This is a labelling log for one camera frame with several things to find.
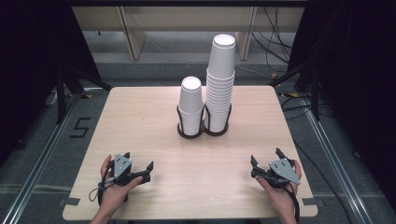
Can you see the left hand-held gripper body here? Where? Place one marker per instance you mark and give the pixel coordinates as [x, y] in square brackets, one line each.
[122, 166]

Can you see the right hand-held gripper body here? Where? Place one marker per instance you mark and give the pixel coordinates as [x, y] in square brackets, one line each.
[285, 171]

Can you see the black double cup holder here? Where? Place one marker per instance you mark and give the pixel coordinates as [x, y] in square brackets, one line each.
[190, 136]

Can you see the tall stack of paper cups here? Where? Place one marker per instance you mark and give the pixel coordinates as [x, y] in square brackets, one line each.
[218, 102]

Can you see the person's right hand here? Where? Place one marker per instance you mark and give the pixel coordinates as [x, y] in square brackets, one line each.
[285, 199]

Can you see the person's left hand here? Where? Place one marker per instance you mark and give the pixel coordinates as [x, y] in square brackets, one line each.
[112, 196]

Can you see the black tape strip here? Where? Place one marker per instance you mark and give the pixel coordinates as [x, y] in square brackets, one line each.
[313, 202]
[70, 201]

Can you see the yellow tape piece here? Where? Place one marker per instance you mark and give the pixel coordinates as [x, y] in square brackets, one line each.
[293, 95]
[88, 96]
[274, 75]

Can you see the black metal stand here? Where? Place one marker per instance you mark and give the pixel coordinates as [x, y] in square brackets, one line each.
[60, 99]
[315, 93]

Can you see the short stack of paper cups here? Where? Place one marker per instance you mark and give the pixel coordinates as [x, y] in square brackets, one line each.
[190, 99]

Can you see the dark curtain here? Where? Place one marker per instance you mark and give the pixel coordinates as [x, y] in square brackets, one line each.
[358, 77]
[31, 46]

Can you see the light wooden bench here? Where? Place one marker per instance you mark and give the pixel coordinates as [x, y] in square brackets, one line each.
[134, 37]

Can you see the metal floor rail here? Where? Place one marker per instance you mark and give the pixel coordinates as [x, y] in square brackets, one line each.
[40, 168]
[339, 168]

